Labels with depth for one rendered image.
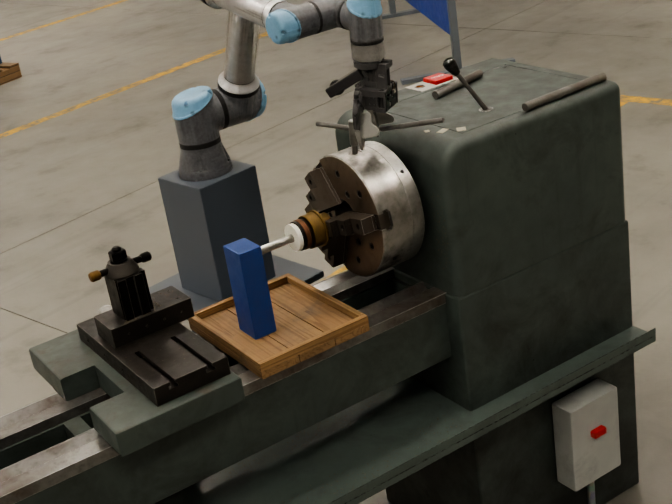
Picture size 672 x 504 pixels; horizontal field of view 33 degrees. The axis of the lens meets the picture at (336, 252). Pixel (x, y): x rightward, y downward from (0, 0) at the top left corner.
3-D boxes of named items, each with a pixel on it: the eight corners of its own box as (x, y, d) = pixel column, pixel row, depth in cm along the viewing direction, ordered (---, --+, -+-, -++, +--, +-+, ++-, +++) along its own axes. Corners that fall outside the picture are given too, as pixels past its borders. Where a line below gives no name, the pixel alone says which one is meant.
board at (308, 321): (290, 286, 295) (288, 272, 293) (370, 330, 266) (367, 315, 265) (190, 328, 281) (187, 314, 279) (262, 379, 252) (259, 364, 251)
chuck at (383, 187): (343, 239, 299) (333, 129, 284) (417, 283, 276) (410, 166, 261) (315, 250, 295) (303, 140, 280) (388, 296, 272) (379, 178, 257)
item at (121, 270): (130, 261, 260) (127, 249, 258) (145, 271, 253) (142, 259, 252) (98, 273, 256) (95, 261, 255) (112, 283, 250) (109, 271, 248)
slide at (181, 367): (147, 313, 278) (143, 297, 277) (231, 374, 245) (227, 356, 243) (80, 340, 270) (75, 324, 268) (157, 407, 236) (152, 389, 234)
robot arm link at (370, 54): (345, 45, 253) (360, 33, 259) (346, 64, 255) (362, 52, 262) (375, 47, 250) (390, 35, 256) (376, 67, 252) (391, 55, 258)
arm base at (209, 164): (169, 176, 317) (161, 143, 313) (210, 158, 326) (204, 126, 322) (201, 184, 306) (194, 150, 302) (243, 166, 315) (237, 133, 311)
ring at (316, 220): (314, 202, 275) (283, 214, 271) (335, 210, 268) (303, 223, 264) (320, 236, 279) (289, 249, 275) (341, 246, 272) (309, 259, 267)
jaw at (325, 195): (346, 206, 280) (324, 165, 282) (353, 198, 276) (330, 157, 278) (309, 220, 275) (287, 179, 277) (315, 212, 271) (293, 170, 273)
